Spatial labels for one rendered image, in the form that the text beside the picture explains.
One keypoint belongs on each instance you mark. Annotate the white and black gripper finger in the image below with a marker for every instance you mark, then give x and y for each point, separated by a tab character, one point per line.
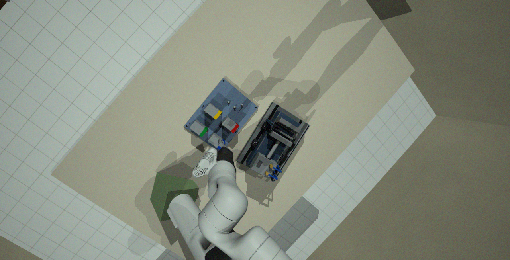
221	143

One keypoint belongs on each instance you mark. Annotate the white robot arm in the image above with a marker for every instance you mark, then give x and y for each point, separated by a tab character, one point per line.
215	223

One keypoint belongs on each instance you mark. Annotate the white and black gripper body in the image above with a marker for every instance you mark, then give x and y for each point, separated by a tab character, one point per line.
213	161

